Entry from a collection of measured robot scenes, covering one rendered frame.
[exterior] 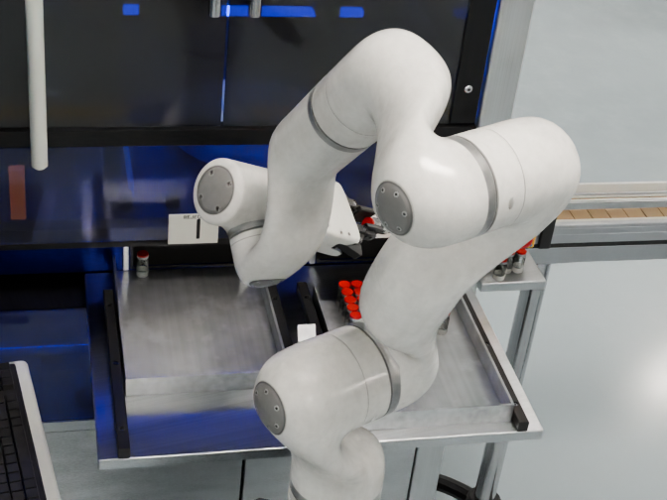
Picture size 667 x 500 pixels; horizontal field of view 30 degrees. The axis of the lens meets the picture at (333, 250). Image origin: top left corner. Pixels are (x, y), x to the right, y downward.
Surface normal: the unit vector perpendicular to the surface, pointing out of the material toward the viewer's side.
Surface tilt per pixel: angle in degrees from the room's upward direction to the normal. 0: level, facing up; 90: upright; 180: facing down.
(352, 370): 37
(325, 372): 26
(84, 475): 90
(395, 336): 115
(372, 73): 70
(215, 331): 0
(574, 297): 0
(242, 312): 0
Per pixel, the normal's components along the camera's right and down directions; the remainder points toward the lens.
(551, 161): 0.55, -0.11
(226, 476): 0.20, 0.56
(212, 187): -0.60, -0.11
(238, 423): 0.10, -0.83
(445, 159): 0.29, -0.54
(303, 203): 0.40, 0.42
